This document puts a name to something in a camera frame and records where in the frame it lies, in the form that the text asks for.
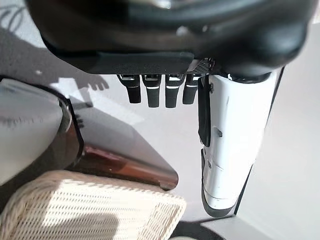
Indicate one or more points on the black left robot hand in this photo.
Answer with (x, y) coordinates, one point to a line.
(150, 37)

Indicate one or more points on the silver left robot leg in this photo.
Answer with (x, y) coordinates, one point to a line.
(25, 130)

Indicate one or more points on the white wicker basket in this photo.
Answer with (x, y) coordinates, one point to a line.
(87, 207)

